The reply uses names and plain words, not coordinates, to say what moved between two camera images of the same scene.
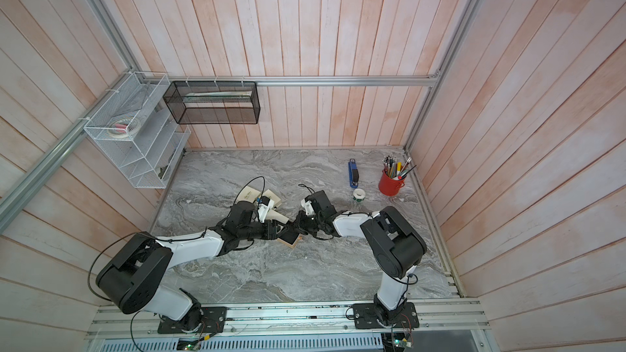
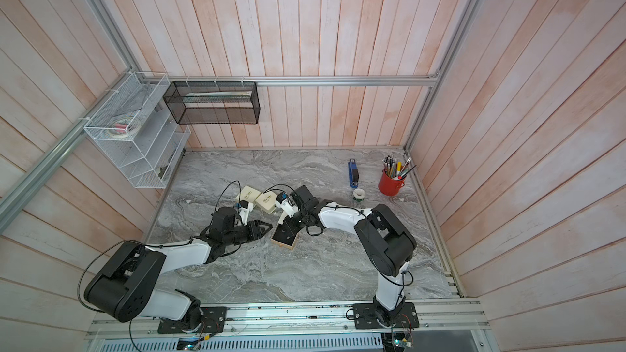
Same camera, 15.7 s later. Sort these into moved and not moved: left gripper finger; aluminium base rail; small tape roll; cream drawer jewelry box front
Moved: left gripper finger
Not moved: small tape roll; cream drawer jewelry box front; aluminium base rail
